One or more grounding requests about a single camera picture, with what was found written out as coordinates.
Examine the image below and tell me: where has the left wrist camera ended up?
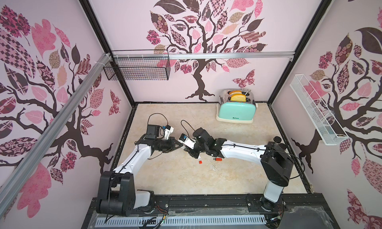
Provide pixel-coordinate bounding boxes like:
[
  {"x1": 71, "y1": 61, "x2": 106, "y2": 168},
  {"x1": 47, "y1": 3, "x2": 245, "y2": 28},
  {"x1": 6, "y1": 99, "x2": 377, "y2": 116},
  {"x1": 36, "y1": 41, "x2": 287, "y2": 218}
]
[{"x1": 162, "y1": 125, "x2": 174, "y2": 140}]

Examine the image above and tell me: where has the white slotted cable duct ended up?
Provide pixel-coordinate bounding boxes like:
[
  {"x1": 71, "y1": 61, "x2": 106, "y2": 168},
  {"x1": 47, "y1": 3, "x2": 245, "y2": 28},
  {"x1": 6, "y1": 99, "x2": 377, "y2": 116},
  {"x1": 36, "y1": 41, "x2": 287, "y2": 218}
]
[{"x1": 93, "y1": 215, "x2": 266, "y2": 229}]

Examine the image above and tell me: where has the white wire shelf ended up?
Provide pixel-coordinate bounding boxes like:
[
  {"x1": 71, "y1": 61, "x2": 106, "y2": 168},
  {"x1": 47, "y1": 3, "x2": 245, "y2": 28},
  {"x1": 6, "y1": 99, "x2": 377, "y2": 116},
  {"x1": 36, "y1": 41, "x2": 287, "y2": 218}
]
[{"x1": 290, "y1": 74, "x2": 350, "y2": 146}]

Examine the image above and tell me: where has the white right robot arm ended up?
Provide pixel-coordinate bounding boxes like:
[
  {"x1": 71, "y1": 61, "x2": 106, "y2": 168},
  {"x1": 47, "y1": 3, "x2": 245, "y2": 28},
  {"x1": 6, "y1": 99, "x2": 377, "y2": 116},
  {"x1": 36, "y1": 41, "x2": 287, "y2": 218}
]
[{"x1": 180, "y1": 128, "x2": 294, "y2": 212}]

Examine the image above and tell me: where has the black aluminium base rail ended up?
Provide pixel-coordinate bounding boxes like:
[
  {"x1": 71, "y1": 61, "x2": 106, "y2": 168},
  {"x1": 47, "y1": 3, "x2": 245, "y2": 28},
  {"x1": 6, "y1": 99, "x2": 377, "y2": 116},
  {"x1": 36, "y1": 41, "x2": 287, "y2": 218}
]
[{"x1": 81, "y1": 193, "x2": 339, "y2": 229}]

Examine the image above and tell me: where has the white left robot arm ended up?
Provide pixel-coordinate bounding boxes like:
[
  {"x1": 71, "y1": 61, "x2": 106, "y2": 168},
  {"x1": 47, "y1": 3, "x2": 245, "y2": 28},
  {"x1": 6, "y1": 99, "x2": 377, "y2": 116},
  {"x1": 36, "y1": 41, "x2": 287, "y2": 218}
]
[{"x1": 95, "y1": 136, "x2": 183, "y2": 217}]

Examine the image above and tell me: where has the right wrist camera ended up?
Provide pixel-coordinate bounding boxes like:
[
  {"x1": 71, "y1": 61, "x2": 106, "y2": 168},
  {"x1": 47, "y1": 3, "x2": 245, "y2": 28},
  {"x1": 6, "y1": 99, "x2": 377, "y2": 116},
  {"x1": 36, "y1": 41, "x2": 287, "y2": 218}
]
[{"x1": 179, "y1": 134, "x2": 197, "y2": 149}]

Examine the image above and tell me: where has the glass spice jar far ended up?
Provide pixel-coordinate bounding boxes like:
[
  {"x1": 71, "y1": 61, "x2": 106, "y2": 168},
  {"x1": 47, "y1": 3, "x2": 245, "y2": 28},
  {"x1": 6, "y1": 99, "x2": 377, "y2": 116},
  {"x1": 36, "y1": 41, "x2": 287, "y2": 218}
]
[{"x1": 273, "y1": 136, "x2": 282, "y2": 144}]

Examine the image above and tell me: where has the black wire basket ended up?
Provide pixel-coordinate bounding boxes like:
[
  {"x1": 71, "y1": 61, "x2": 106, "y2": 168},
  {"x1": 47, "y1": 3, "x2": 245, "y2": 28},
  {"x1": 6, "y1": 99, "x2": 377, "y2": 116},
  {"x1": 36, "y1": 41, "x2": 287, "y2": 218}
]
[{"x1": 103, "y1": 50, "x2": 171, "y2": 81}]

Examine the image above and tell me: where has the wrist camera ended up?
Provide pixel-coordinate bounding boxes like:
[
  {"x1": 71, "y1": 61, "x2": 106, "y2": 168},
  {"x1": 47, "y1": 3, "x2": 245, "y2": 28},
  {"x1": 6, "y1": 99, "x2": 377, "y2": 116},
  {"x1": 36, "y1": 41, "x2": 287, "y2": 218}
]
[
  {"x1": 162, "y1": 125, "x2": 174, "y2": 140},
  {"x1": 179, "y1": 134, "x2": 197, "y2": 149}
]

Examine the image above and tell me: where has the mint green toaster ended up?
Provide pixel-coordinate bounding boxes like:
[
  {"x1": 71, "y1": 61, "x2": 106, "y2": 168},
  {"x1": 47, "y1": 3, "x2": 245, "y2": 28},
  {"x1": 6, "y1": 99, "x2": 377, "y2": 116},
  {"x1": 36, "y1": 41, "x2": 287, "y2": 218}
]
[{"x1": 215, "y1": 89, "x2": 258, "y2": 124}]

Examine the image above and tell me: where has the bread slice in toaster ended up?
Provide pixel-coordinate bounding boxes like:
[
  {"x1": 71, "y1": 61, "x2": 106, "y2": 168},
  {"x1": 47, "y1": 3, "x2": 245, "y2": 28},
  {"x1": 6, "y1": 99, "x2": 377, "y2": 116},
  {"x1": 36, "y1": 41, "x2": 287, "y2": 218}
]
[{"x1": 228, "y1": 91, "x2": 247, "y2": 102}]

